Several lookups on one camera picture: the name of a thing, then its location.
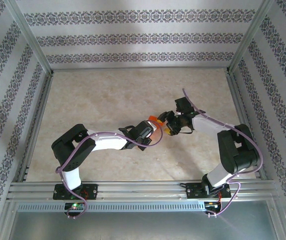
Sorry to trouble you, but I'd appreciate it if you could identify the aluminium frame post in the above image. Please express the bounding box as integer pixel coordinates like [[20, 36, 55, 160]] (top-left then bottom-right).
[[227, 0, 279, 75], [4, 0, 54, 76]]

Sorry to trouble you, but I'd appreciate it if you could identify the aluminium frame bar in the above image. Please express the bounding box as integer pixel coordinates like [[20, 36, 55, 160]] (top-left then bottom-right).
[[267, 199, 286, 240], [0, 201, 17, 240]]

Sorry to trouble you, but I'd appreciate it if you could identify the right gripper thin black cable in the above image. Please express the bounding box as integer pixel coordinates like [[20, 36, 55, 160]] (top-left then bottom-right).
[[179, 124, 194, 134]]

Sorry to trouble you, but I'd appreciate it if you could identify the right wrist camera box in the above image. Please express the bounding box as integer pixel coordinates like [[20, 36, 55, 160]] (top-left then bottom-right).
[[174, 96, 195, 116]]

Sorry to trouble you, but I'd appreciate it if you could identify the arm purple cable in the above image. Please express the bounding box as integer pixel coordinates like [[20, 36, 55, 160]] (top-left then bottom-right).
[[55, 120, 164, 220], [182, 88, 263, 218]]

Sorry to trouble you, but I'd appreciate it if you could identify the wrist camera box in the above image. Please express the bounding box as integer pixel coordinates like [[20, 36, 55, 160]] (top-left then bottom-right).
[[132, 119, 159, 146], [174, 96, 195, 116]]

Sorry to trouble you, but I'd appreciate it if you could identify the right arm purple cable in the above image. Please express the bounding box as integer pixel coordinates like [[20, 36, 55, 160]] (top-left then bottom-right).
[[182, 88, 263, 218]]

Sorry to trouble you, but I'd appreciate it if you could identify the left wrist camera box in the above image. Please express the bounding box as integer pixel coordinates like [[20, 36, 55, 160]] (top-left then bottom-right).
[[132, 119, 159, 146]]

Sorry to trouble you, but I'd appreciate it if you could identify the orange paper sheet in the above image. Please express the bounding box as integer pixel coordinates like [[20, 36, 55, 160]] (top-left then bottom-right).
[[147, 114, 162, 143]]

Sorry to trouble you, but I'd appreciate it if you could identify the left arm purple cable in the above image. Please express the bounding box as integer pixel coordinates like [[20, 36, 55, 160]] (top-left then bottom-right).
[[55, 120, 164, 220]]

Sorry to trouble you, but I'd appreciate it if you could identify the grey metal sheet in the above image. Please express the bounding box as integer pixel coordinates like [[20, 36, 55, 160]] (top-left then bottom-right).
[[7, 211, 280, 240]]

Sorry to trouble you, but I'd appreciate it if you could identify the long aluminium mounting rail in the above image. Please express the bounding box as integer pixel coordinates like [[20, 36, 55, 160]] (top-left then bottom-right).
[[6, 181, 278, 202]]

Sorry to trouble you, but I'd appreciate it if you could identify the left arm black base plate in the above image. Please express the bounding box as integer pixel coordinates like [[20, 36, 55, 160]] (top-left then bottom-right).
[[52, 183, 98, 201]]

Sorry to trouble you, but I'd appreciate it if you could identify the grey slotted cable duct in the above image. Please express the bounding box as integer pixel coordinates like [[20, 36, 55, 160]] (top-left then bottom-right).
[[16, 201, 206, 213]]

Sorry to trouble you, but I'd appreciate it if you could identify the controller board with orange wires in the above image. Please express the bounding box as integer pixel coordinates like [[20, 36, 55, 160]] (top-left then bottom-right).
[[204, 201, 222, 210]]

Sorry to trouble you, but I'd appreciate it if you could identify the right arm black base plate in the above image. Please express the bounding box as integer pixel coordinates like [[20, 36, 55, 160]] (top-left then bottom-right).
[[185, 182, 232, 200]]

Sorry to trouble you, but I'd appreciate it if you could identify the aluminium side rail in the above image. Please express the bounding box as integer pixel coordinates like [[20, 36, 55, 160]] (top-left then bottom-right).
[[16, 71, 55, 183], [226, 71, 268, 181]]

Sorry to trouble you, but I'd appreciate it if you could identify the controller board with green light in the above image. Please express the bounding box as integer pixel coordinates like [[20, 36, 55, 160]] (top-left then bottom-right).
[[64, 202, 85, 211]]

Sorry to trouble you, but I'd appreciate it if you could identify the thin aluminium table-edge rail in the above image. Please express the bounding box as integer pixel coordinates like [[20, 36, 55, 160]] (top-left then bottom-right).
[[50, 66, 231, 73]]

